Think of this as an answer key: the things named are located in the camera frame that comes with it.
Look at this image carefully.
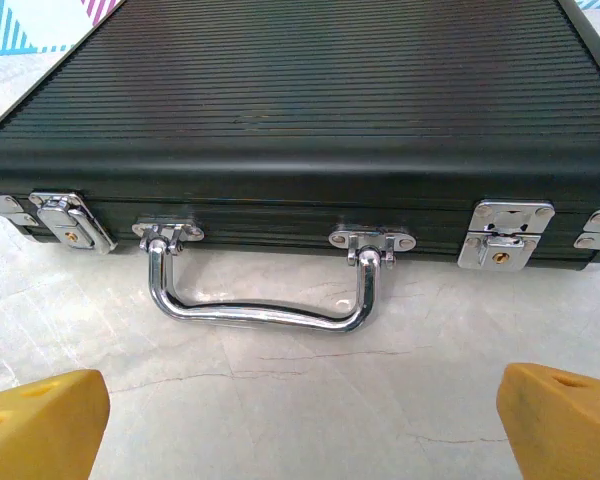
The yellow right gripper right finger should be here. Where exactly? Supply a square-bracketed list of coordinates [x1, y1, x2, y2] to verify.
[496, 362, 600, 480]

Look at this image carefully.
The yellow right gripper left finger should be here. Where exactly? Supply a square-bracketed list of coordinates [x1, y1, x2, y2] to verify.
[0, 368, 112, 480]

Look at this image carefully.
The black ribbed case chrome handle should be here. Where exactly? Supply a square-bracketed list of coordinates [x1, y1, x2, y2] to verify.
[0, 0, 600, 335]

